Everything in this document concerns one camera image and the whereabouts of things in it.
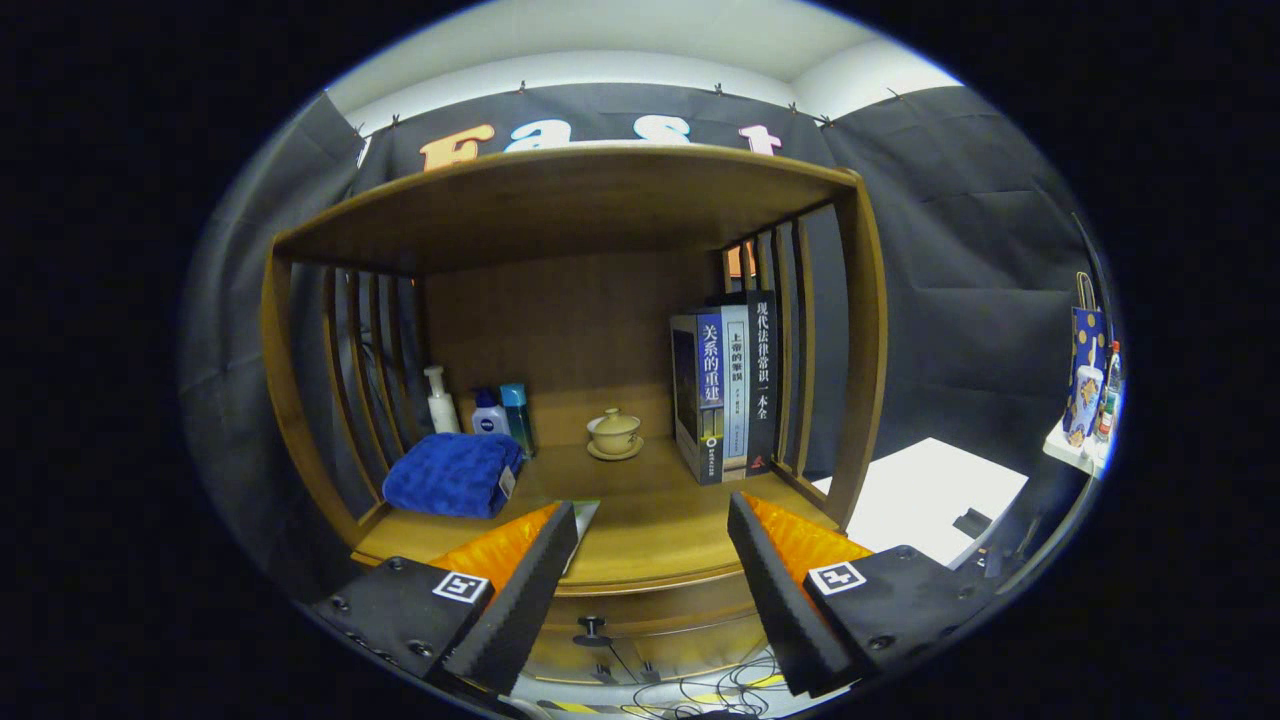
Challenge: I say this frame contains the patterned paper cup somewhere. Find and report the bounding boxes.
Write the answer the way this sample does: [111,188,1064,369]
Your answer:
[1063,365,1103,448]

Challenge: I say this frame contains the white cream tube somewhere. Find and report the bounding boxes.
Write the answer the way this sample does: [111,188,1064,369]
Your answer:
[562,499,601,579]

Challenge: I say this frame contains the white bottle with blue cap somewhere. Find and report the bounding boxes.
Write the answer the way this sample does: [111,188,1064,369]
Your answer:
[471,388,512,436]

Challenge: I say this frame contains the white box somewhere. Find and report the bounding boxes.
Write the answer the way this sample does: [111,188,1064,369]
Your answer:
[812,437,1029,569]

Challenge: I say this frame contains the wooden drawer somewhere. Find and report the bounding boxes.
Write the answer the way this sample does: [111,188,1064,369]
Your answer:
[545,585,776,656]

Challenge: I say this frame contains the pale blue book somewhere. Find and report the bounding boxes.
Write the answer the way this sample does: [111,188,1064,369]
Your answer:
[720,304,751,481]

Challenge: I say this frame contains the wooden countertop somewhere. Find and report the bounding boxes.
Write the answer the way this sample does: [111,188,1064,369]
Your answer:
[352,435,841,596]

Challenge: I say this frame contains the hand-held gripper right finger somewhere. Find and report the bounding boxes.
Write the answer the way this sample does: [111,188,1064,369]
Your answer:
[727,490,1001,698]

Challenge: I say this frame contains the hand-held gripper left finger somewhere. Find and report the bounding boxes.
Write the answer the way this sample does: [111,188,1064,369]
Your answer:
[310,500,579,698]

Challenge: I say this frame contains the white side shelf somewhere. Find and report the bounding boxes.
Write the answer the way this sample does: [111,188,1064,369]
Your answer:
[1042,415,1116,481]

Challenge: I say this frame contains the white pump bottle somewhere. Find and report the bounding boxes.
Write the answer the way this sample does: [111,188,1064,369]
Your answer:
[423,365,461,436]

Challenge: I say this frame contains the water bottle with red label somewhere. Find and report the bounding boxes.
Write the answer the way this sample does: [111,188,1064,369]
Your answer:
[1098,340,1123,441]

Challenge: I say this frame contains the beige lidded teacup with saucer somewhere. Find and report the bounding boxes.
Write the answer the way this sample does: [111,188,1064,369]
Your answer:
[586,407,645,462]

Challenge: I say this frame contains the black backdrop cloth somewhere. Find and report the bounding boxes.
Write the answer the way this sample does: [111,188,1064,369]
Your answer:
[180,82,1111,601]

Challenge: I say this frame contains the floor cables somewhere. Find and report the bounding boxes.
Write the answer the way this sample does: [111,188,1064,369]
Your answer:
[590,645,801,719]

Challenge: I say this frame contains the blue folded towel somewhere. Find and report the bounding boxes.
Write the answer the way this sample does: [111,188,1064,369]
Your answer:
[382,432,526,519]

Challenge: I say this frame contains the teal bottle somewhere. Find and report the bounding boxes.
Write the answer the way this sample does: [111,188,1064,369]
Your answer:
[499,383,537,459]

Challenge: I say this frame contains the wooden cabinet with shelf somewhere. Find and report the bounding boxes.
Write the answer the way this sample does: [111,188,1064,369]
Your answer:
[262,143,889,691]

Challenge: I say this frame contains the blue dotted gift bag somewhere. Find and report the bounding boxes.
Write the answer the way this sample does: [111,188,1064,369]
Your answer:
[1068,272,1109,431]

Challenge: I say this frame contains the black book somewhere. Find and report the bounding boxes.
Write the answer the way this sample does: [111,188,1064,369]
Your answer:
[745,290,781,479]

